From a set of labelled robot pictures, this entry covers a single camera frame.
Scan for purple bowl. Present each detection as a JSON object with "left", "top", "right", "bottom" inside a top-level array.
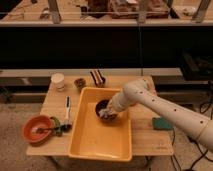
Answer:
[{"left": 95, "top": 99, "right": 118, "bottom": 121}]

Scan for grey white towel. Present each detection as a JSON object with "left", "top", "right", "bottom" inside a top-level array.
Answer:
[{"left": 99, "top": 108, "right": 114, "bottom": 119}]

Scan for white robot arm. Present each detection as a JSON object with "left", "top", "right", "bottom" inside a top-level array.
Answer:
[{"left": 109, "top": 79, "right": 213, "bottom": 152}]

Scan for red orange bowl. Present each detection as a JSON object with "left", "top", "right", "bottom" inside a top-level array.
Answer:
[{"left": 22, "top": 115, "right": 53, "bottom": 144}]

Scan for small brown cup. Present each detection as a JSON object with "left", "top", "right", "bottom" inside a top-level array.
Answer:
[{"left": 74, "top": 78, "right": 86, "bottom": 89}]

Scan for yellow plastic tub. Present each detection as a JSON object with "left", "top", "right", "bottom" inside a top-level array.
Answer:
[{"left": 69, "top": 87, "right": 132, "bottom": 162}]

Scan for wooden table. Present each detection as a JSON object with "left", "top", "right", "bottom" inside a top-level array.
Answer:
[{"left": 27, "top": 76, "right": 174, "bottom": 157}]

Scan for green sponge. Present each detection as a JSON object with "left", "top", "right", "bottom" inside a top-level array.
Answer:
[{"left": 152, "top": 117, "right": 173, "bottom": 130}]

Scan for green handled utensil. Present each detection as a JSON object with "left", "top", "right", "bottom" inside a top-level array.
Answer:
[{"left": 36, "top": 116, "right": 63, "bottom": 137}]

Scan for black cables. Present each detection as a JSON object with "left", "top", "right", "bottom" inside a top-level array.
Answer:
[{"left": 169, "top": 79, "right": 213, "bottom": 171}]

